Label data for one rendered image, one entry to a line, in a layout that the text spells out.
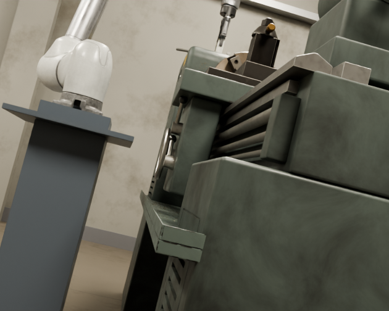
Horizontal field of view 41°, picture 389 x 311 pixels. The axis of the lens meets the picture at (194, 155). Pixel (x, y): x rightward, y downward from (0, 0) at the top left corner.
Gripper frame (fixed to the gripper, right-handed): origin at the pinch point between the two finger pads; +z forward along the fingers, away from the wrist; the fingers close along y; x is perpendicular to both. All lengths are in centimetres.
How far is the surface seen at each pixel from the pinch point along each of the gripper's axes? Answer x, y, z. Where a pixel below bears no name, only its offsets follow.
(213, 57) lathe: -2.9, 15.9, 8.9
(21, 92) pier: -129, -194, 24
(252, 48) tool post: 1, 92, 23
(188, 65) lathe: -12.7, 15.8, 15.1
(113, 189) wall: -37, -210, 83
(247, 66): 0, 96, 30
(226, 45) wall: 27, -212, -65
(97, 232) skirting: -42, -208, 122
